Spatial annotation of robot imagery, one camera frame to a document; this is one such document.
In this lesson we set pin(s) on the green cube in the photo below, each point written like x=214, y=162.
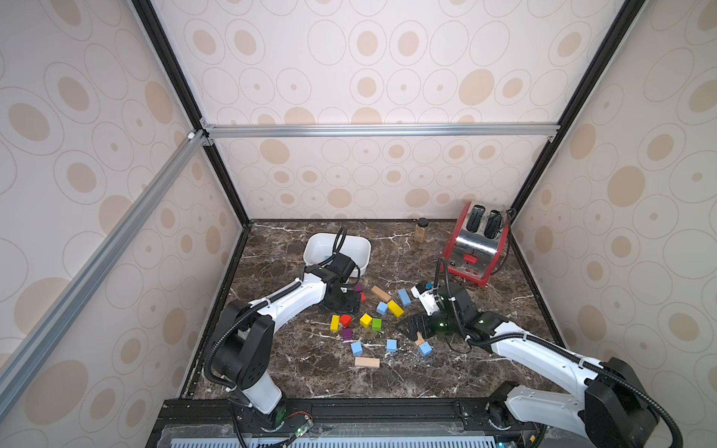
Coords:
x=377, y=325

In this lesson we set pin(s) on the small yellow cube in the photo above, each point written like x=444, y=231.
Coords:
x=366, y=321

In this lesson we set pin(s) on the narrow yellow block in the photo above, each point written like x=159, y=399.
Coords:
x=335, y=323

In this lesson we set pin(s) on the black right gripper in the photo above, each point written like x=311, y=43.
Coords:
x=424, y=320

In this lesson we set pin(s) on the small brown spice jar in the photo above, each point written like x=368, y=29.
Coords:
x=421, y=230

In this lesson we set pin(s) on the silver horizontal frame bar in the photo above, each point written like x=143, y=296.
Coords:
x=392, y=130

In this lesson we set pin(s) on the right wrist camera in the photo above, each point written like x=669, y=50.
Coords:
x=426, y=294

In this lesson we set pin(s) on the blue cube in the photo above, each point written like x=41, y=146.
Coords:
x=357, y=349
x=425, y=349
x=391, y=345

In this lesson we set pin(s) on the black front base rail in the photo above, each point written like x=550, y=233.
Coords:
x=433, y=422

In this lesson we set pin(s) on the long tan block upper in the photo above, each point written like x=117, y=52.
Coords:
x=381, y=294

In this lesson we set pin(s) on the long tan block bottom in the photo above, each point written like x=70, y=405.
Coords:
x=372, y=363

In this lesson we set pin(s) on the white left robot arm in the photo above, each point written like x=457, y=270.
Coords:
x=240, y=347

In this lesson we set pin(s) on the long tan block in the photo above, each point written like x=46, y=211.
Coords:
x=381, y=294
x=372, y=363

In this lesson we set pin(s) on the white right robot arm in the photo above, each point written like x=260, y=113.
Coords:
x=602, y=401

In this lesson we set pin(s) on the long yellow block right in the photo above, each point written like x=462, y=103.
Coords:
x=395, y=309

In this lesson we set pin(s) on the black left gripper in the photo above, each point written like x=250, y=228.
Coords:
x=353, y=305

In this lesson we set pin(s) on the silver diagonal frame bar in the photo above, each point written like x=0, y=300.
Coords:
x=24, y=365

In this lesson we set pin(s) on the white rectangular dish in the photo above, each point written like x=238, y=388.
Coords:
x=319, y=247

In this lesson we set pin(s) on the red silver toaster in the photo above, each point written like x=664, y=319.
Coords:
x=478, y=240

